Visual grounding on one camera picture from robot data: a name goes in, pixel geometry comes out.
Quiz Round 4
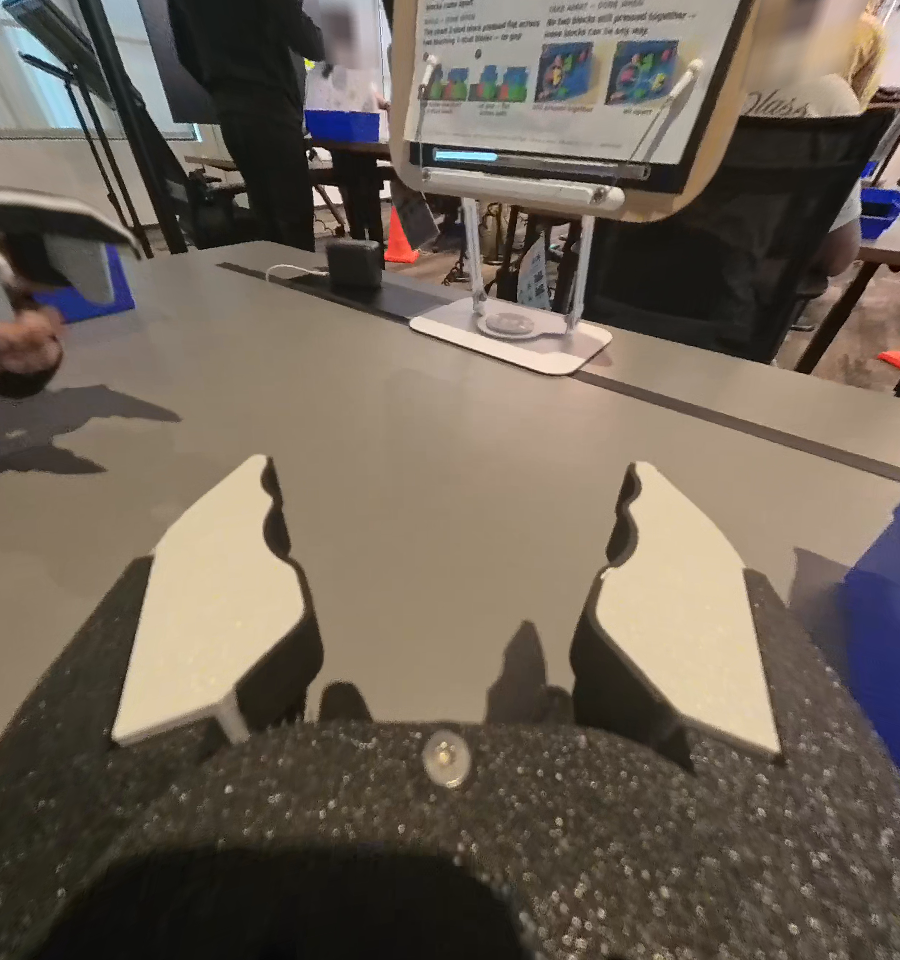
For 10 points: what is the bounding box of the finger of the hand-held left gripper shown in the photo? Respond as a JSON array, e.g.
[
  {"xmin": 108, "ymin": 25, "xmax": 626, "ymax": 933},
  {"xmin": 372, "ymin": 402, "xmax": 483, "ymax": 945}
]
[
  {"xmin": 45, "ymin": 238, "xmax": 115, "ymax": 306},
  {"xmin": 0, "ymin": 186, "xmax": 145, "ymax": 261}
]

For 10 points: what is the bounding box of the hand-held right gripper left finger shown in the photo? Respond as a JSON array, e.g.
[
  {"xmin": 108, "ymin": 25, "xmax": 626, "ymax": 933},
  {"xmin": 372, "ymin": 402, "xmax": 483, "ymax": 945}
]
[{"xmin": 111, "ymin": 453, "xmax": 325, "ymax": 747}]

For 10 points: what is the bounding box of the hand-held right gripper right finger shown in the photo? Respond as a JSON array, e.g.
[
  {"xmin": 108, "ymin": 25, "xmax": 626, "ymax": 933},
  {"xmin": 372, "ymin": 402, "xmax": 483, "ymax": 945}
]
[{"xmin": 568, "ymin": 460, "xmax": 785, "ymax": 759}]

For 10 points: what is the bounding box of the person's left hand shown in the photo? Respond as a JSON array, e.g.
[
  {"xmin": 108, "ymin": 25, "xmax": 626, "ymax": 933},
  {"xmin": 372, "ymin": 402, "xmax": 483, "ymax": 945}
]
[{"xmin": 0, "ymin": 307, "xmax": 66, "ymax": 389}]

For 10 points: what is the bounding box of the black tripod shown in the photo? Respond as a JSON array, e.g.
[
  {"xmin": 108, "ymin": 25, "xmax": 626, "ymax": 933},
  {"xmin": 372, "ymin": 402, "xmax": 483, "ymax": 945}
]
[{"xmin": 77, "ymin": 0, "xmax": 177, "ymax": 256}]

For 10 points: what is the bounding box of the black office chair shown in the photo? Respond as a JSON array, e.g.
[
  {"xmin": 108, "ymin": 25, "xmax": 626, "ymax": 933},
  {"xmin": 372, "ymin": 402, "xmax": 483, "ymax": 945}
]
[{"xmin": 186, "ymin": 168, "xmax": 260, "ymax": 252}]

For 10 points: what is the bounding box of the black charger cube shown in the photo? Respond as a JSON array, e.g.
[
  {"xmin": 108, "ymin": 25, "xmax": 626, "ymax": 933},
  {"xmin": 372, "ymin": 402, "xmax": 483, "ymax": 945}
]
[{"xmin": 324, "ymin": 238, "xmax": 385, "ymax": 292}]

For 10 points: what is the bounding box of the white tablet stand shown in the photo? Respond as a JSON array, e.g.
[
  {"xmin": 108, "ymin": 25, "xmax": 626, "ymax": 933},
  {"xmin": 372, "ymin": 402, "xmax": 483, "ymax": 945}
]
[{"xmin": 408, "ymin": 54, "xmax": 705, "ymax": 376}]

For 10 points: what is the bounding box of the printed paper sign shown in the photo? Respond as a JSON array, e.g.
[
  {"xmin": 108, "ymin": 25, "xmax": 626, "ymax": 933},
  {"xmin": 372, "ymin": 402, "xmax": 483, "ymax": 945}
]
[{"xmin": 516, "ymin": 238, "xmax": 555, "ymax": 310}]

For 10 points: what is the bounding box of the black mesh chair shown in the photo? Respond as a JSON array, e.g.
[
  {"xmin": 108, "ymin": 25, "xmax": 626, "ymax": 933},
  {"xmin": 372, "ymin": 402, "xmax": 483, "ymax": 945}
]
[{"xmin": 585, "ymin": 105, "xmax": 900, "ymax": 365}]

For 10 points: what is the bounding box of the dark wall screen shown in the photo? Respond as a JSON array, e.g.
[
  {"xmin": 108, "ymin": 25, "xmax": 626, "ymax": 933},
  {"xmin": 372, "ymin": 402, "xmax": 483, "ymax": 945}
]
[{"xmin": 136, "ymin": 0, "xmax": 222, "ymax": 127}]

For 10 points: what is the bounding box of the black table cable strip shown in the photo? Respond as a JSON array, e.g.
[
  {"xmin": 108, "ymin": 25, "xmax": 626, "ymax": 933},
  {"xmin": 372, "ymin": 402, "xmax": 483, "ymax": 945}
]
[{"xmin": 217, "ymin": 261, "xmax": 900, "ymax": 487}]

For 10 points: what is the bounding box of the tablet with beige frame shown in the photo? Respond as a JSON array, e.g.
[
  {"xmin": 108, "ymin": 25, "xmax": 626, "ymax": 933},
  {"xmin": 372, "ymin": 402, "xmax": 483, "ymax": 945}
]
[{"xmin": 387, "ymin": 0, "xmax": 760, "ymax": 223}]

